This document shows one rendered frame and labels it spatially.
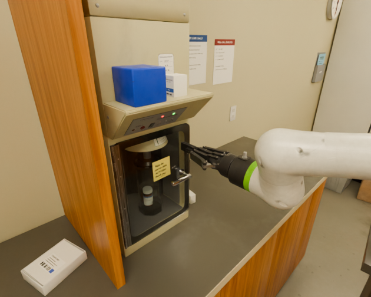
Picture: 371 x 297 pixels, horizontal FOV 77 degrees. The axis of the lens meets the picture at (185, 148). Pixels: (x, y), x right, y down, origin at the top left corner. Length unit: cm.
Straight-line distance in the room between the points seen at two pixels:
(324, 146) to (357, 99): 296
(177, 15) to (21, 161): 79
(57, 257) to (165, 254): 37
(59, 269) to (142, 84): 66
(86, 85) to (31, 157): 62
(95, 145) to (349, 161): 52
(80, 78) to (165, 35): 32
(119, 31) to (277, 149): 48
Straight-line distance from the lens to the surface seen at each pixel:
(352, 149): 53
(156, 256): 95
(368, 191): 336
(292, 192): 60
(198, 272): 90
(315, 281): 227
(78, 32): 54
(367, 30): 344
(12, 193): 116
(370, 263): 113
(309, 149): 52
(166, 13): 77
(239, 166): 67
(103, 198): 65
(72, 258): 97
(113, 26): 67
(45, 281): 94
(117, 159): 72
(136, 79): 58
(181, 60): 81
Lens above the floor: 165
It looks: 24 degrees down
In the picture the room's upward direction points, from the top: straight up
